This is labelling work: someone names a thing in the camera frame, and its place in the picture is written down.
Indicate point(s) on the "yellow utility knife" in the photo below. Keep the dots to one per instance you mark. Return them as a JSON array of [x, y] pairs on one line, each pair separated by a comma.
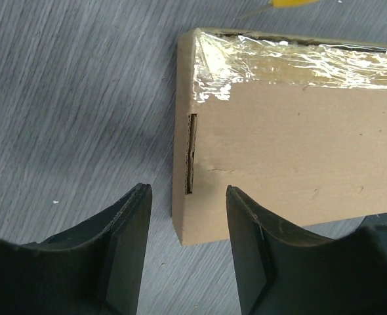
[[277, 4]]

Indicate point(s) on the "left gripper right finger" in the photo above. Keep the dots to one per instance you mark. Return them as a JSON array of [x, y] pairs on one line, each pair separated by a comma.
[[281, 268]]

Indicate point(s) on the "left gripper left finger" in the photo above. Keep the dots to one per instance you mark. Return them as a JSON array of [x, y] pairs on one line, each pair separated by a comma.
[[94, 267]]

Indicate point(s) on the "brown cardboard express box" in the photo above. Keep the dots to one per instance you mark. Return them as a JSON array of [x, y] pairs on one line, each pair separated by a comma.
[[298, 123]]

